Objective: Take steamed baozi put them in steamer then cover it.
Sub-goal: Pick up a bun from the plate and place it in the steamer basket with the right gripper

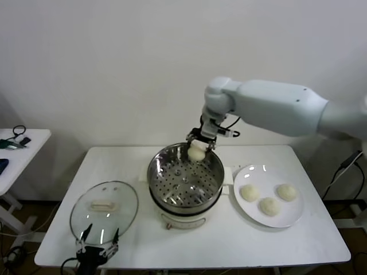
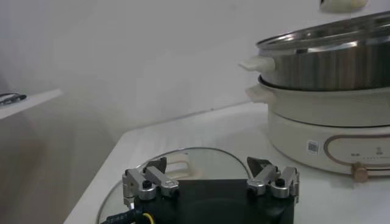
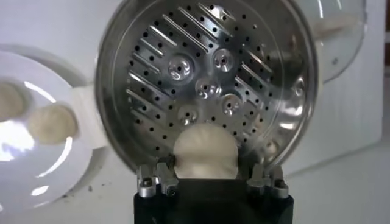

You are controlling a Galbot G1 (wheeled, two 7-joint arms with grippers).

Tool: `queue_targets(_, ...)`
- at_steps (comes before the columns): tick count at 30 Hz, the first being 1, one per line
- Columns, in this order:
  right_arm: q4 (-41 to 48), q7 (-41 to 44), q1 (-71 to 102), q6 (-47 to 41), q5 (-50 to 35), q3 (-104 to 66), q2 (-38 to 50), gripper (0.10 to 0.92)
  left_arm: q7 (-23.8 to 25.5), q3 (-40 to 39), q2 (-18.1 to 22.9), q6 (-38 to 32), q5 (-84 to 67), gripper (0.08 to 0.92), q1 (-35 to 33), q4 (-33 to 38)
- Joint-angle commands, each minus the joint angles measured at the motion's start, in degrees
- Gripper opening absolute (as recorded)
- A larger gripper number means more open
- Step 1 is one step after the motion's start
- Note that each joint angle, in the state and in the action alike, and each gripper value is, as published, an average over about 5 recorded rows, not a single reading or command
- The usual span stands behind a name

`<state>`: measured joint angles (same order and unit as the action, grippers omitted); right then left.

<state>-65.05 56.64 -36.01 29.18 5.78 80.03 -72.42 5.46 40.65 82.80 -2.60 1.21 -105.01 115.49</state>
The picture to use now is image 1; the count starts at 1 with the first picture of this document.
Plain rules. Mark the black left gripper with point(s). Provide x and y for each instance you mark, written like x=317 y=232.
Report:
x=90 y=256

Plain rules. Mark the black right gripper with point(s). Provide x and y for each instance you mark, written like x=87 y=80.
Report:
x=209 y=127

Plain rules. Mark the white steamed baozi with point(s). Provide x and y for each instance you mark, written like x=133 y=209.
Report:
x=286 y=192
x=196 y=153
x=269 y=206
x=249 y=193

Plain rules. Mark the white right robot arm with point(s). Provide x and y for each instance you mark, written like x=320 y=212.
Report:
x=272 y=106

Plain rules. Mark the stainless steel steamer basket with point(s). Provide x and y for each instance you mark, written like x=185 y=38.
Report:
x=172 y=163

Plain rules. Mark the cream electric cooking pot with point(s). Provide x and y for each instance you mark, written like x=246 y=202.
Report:
x=183 y=219

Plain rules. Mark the white round plate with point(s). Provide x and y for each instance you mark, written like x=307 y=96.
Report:
x=286 y=213

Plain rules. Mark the white side table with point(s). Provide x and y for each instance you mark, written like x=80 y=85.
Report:
x=34 y=143

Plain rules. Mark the dark blue object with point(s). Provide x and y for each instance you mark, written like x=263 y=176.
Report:
x=3 y=166

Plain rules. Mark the small black device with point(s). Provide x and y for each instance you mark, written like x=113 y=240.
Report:
x=25 y=141

